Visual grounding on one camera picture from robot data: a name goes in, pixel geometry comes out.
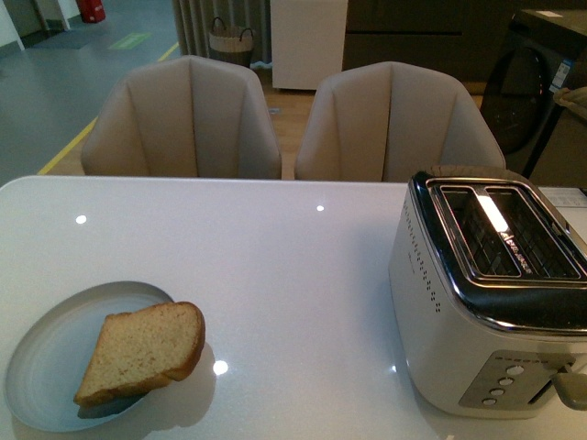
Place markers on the bread slice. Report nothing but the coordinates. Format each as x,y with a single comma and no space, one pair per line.
142,351

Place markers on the white round plate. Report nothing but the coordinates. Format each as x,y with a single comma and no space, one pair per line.
47,365

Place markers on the beige chair right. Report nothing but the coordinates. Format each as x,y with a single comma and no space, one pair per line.
386,121

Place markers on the beige chair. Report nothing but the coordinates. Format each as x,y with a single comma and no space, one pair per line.
188,117
386,121

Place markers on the beige chair left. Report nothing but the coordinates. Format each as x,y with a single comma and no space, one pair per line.
188,117

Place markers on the white cabinet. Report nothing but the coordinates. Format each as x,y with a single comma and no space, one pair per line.
307,42

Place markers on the white chrome toaster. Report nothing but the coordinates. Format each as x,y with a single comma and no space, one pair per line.
489,293

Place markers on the grey curtain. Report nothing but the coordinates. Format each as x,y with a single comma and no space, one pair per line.
194,21

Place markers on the dark kitchen counter cabinet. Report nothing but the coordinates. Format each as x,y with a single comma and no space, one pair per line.
461,38

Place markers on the label card on table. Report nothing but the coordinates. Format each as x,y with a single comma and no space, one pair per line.
563,197

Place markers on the black washing machine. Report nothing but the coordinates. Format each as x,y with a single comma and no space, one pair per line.
543,51

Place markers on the woven basket with handles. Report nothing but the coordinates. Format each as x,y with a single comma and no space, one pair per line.
233,44

